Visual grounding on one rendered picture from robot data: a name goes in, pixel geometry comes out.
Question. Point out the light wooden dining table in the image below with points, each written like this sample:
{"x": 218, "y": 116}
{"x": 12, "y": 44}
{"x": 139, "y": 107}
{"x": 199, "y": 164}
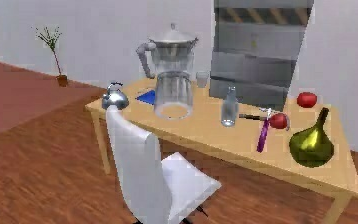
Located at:
{"x": 213, "y": 133}

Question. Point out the white chair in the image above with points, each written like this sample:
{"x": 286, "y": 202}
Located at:
{"x": 143, "y": 173}

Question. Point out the blue flat book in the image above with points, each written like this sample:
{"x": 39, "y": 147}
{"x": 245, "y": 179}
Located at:
{"x": 147, "y": 97}

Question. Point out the clear glass pitcher with lid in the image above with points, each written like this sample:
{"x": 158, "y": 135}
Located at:
{"x": 172, "y": 76}

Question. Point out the small clear glass cup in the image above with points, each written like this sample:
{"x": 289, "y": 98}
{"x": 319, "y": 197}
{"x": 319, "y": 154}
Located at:
{"x": 202, "y": 79}

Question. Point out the clear glass bottle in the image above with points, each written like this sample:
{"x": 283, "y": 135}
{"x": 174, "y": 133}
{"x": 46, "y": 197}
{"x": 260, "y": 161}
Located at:
{"x": 229, "y": 110}

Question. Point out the silver kettle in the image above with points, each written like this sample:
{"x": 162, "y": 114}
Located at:
{"x": 115, "y": 98}

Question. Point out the grey chest of drawers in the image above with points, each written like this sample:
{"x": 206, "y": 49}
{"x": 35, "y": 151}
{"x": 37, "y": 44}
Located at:
{"x": 257, "y": 56}

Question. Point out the red apple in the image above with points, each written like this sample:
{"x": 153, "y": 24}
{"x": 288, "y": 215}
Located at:
{"x": 279, "y": 121}
{"x": 307, "y": 99}

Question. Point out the green round vase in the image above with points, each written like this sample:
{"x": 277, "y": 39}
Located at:
{"x": 311, "y": 145}

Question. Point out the thin potted house plant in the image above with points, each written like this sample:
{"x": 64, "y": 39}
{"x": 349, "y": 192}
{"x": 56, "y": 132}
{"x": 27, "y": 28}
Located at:
{"x": 55, "y": 56}

